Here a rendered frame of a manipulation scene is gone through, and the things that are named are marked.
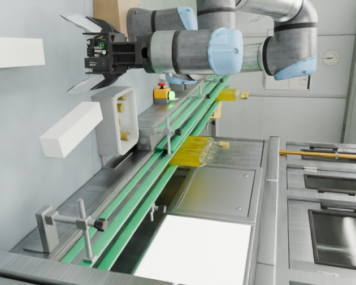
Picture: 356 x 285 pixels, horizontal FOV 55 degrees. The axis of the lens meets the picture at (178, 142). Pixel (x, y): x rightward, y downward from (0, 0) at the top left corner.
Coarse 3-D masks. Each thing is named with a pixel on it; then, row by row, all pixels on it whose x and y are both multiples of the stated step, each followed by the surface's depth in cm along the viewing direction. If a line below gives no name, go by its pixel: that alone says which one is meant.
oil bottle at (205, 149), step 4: (184, 144) 155; (180, 148) 151; (184, 148) 150; (188, 148) 150; (192, 148) 149; (196, 148) 149; (200, 148) 149; (204, 148) 149; (208, 148) 150; (208, 152) 148
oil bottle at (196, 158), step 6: (180, 150) 148; (186, 150) 148; (192, 150) 148; (198, 150) 147; (174, 156) 146; (180, 156) 145; (186, 156) 144; (192, 156) 144; (198, 156) 143; (204, 156) 143; (168, 162) 148; (174, 162) 147; (180, 162) 146; (186, 162) 145; (192, 162) 145; (198, 162) 144; (204, 162) 144
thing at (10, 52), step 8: (0, 40) 70; (8, 40) 72; (16, 40) 74; (24, 40) 76; (32, 40) 79; (40, 40) 81; (0, 48) 70; (8, 48) 72; (16, 48) 74; (24, 48) 76; (32, 48) 79; (40, 48) 82; (0, 56) 70; (8, 56) 72; (16, 56) 74; (24, 56) 77; (32, 56) 79; (40, 56) 82; (0, 64) 70; (8, 64) 72; (16, 64) 74; (24, 64) 77; (32, 64) 79; (40, 64) 82
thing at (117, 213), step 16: (192, 128) 171; (160, 160) 136; (144, 176) 123; (128, 192) 113; (144, 192) 112; (112, 208) 103; (128, 208) 103; (112, 224) 95; (80, 240) 89; (96, 240) 89; (80, 256) 84
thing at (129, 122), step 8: (128, 88) 125; (128, 96) 130; (128, 104) 131; (128, 112) 132; (136, 112) 132; (120, 120) 134; (128, 120) 134; (136, 120) 133; (120, 128) 135; (128, 128) 135; (136, 128) 134; (136, 136) 135; (120, 144) 120; (128, 144) 130; (120, 152) 121
